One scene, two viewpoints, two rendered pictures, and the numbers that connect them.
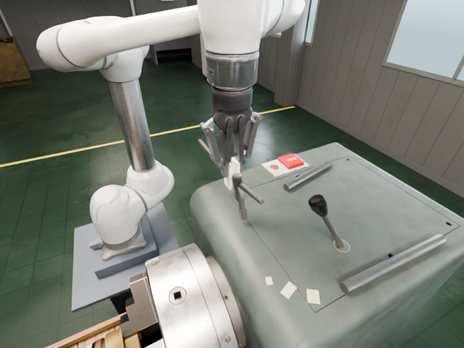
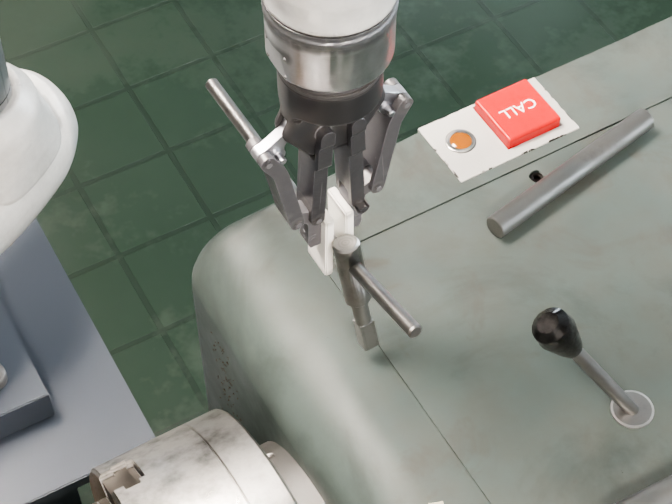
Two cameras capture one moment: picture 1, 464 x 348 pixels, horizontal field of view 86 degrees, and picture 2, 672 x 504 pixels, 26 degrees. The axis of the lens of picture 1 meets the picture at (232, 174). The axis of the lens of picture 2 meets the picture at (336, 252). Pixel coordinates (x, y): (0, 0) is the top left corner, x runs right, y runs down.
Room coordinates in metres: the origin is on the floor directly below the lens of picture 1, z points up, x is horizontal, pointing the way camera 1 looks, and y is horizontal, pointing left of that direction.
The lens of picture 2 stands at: (-0.25, 0.04, 2.29)
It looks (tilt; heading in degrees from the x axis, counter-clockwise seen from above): 53 degrees down; 356
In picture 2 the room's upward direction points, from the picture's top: straight up
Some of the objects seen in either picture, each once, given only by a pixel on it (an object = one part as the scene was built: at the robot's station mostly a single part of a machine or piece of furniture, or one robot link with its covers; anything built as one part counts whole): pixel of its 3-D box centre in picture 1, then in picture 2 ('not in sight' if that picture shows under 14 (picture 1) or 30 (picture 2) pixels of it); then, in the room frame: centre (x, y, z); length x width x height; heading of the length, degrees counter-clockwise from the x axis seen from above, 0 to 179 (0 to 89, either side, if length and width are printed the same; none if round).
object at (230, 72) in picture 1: (232, 68); (330, 23); (0.46, 0.00, 1.60); 0.09 x 0.09 x 0.06
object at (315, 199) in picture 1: (317, 206); (556, 334); (0.34, -0.16, 1.38); 0.04 x 0.03 x 0.05; 116
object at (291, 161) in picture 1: (291, 161); (517, 115); (0.67, -0.19, 1.26); 0.06 x 0.06 x 0.02; 26
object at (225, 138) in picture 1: (225, 141); (312, 167); (0.45, 0.01, 1.46); 0.04 x 0.01 x 0.11; 26
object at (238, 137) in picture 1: (238, 138); (348, 151); (0.47, -0.01, 1.46); 0.04 x 0.01 x 0.11; 26
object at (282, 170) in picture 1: (284, 171); (496, 147); (0.66, -0.17, 1.23); 0.13 x 0.08 x 0.06; 116
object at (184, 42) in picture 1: (175, 45); not in sight; (7.85, 1.59, 0.36); 1.39 x 0.69 x 0.72; 115
